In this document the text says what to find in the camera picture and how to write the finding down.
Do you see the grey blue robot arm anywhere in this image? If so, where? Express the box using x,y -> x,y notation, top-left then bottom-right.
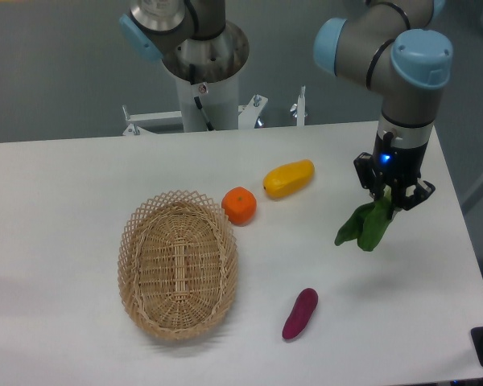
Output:
119,1 -> 453,210

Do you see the orange tangerine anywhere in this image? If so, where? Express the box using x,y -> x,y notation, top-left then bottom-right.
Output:
221,187 -> 257,225

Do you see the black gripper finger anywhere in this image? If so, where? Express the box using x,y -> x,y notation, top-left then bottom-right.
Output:
353,152 -> 386,199
391,179 -> 436,211

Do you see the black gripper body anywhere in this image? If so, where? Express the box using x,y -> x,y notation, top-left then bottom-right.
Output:
373,134 -> 427,188

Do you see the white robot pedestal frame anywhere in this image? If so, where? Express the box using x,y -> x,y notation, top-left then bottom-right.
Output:
121,72 -> 310,137

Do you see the green leafy vegetable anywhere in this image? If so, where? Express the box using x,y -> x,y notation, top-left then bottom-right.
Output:
334,195 -> 394,252

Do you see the black cable on pedestal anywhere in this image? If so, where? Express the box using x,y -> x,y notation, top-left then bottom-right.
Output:
189,64 -> 216,132

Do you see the purple sweet potato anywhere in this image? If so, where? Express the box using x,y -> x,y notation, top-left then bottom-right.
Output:
282,288 -> 319,341

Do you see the oval wicker basket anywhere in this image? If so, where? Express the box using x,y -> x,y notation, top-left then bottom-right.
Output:
118,191 -> 237,341

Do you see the yellow mango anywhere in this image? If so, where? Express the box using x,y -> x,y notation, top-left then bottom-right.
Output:
262,159 -> 315,199

